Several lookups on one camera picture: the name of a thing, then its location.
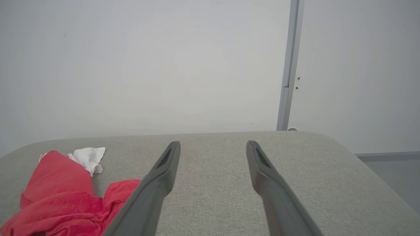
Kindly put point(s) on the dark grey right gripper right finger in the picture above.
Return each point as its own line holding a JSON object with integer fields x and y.
{"x": 279, "y": 203}

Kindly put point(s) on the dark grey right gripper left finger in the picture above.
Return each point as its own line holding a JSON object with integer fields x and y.
{"x": 147, "y": 196}

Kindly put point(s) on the red jersey with white sleeves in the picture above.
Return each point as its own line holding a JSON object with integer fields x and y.
{"x": 59, "y": 196}

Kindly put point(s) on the grey metal post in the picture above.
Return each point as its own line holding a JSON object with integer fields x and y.
{"x": 290, "y": 65}

